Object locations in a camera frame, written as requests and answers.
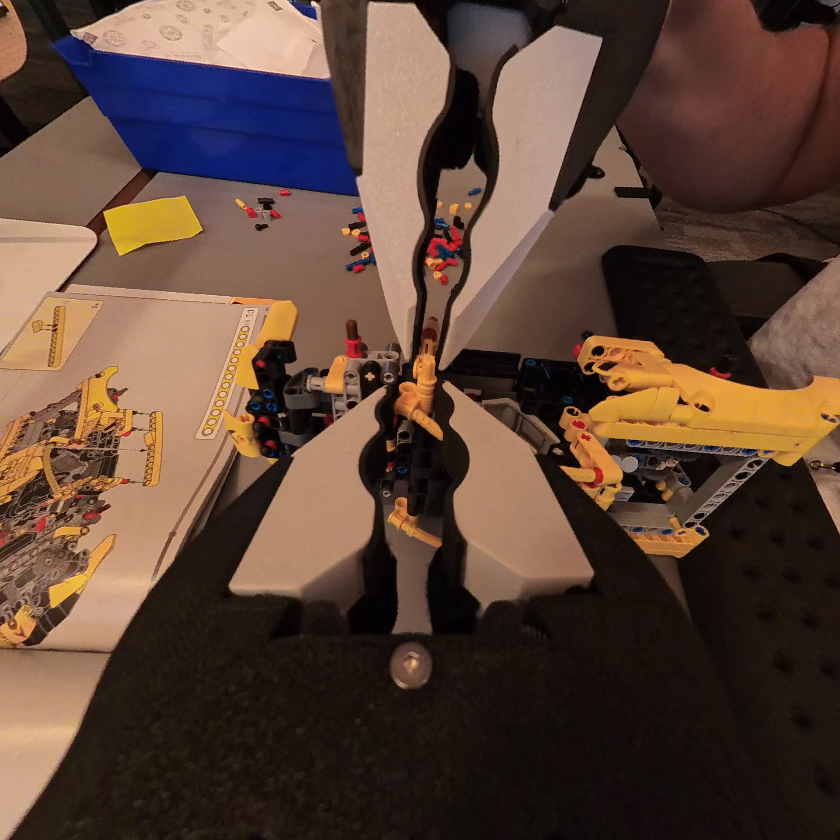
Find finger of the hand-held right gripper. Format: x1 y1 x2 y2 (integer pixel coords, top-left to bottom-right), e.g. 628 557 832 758
356 0 455 361
428 26 606 370

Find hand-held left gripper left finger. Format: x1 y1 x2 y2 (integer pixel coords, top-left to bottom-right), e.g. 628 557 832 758
228 386 401 627

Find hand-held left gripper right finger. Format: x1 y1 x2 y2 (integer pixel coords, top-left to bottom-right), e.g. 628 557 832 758
430 382 595 611

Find yellow black brick car model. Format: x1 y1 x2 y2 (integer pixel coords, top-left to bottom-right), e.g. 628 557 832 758
223 318 840 559

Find person's right forearm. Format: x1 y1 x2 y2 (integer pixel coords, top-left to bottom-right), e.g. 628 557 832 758
617 0 840 214

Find grey desk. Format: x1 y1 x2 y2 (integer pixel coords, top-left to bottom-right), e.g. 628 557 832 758
0 95 686 840

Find pile of small brick pins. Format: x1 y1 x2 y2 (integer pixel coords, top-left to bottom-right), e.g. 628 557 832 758
341 187 483 286

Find small cluster of brick pins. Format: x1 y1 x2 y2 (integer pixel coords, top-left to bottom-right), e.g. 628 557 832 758
235 189 291 232

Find blue storage bin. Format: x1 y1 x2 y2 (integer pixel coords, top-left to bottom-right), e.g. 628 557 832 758
52 0 361 198

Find black sleeve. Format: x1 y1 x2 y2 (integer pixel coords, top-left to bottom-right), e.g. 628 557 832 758
751 0 840 32

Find open instruction booklet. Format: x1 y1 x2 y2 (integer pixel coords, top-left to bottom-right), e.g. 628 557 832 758
0 283 299 654

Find yellow paper sheet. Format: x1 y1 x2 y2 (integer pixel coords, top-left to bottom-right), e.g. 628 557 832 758
103 196 203 257

